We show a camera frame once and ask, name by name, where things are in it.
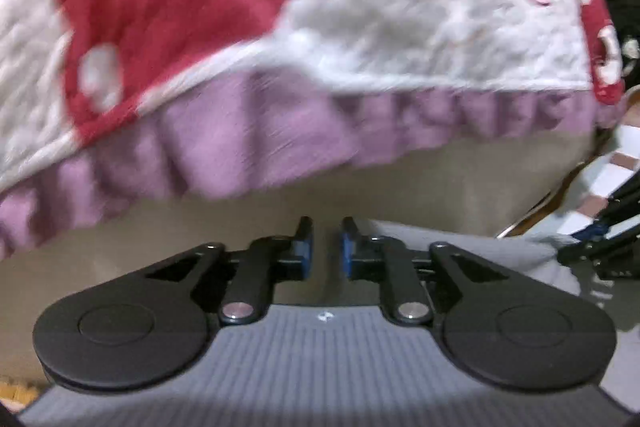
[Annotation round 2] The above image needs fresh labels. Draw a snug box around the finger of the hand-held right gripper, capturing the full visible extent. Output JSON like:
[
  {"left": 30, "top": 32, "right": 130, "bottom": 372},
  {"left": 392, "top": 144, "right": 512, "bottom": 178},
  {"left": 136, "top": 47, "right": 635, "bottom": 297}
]
[{"left": 557, "top": 187, "right": 640, "bottom": 280}]

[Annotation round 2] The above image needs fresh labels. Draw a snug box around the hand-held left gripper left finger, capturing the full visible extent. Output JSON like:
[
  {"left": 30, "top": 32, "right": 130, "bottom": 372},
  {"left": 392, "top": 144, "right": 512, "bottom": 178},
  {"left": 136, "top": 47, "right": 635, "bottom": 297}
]
[{"left": 145, "top": 216, "right": 316, "bottom": 327}]

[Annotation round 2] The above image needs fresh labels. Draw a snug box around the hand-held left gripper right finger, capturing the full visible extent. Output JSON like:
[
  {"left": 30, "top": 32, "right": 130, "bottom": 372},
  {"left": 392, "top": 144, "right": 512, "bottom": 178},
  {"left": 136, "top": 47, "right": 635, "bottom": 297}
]
[{"left": 340, "top": 216, "right": 509, "bottom": 327}]

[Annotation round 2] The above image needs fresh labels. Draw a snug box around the light grey shirt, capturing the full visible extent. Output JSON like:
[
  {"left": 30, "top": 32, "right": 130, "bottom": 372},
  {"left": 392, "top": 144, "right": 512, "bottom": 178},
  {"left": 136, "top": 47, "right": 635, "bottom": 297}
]
[{"left": 272, "top": 219, "right": 583, "bottom": 308}]

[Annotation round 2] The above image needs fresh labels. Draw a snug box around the checkered rug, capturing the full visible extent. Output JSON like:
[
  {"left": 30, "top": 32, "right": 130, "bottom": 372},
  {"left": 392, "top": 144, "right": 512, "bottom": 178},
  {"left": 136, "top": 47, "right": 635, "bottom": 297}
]
[{"left": 495, "top": 127, "right": 640, "bottom": 248}]

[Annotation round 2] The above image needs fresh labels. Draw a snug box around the beige bed base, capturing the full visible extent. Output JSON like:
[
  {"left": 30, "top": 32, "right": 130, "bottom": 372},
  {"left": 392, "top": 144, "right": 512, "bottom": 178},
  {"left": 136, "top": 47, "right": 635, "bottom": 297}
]
[{"left": 0, "top": 127, "right": 601, "bottom": 390}]

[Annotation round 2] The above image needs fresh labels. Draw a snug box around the quilted bedspread with purple ruffle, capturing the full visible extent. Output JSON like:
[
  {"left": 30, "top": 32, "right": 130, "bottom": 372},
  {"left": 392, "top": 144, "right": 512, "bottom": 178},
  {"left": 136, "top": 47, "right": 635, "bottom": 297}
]
[{"left": 0, "top": 0, "right": 626, "bottom": 258}]

